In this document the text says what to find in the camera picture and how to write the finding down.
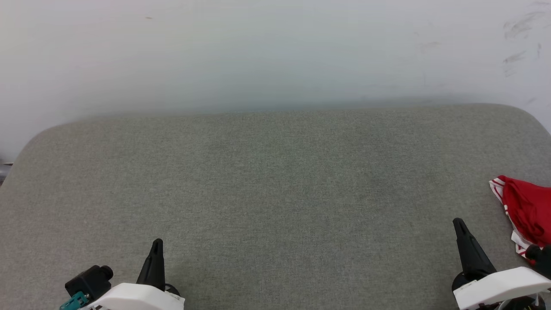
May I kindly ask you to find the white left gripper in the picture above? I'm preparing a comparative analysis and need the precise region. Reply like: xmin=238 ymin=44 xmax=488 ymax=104
xmin=79 ymin=239 xmax=186 ymax=310

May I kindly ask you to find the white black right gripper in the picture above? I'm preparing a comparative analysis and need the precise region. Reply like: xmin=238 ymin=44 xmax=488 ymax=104
xmin=451 ymin=217 xmax=551 ymax=310

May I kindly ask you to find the red garment with white trim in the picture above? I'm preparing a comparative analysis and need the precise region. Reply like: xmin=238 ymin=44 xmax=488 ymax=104
xmin=489 ymin=175 xmax=551 ymax=257

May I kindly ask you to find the teal cable plug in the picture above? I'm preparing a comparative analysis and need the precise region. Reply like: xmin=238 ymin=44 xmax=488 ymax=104
xmin=59 ymin=291 xmax=89 ymax=310

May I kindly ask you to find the grey fabric sofa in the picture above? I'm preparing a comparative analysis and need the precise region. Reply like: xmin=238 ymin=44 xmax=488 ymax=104
xmin=0 ymin=103 xmax=551 ymax=310

